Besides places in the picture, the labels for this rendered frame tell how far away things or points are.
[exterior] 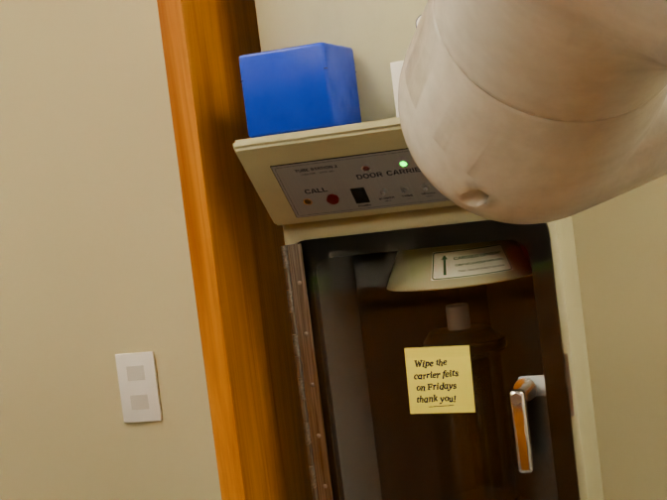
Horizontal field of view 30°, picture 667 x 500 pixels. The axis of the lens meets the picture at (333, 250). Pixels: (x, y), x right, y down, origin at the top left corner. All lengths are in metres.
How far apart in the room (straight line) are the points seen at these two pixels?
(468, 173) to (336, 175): 0.80
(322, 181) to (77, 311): 0.83
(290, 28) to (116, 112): 0.64
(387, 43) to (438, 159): 0.85
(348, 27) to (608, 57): 0.97
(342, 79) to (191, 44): 0.18
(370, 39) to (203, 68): 0.19
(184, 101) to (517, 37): 0.95
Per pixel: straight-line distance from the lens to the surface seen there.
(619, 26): 0.45
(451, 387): 1.41
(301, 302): 1.45
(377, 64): 1.42
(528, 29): 0.48
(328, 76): 1.33
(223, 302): 1.42
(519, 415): 1.35
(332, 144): 1.32
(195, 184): 1.41
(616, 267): 1.81
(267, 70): 1.35
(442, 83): 0.54
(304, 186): 1.38
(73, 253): 2.10
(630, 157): 0.58
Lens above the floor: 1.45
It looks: 3 degrees down
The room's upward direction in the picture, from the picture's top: 7 degrees counter-clockwise
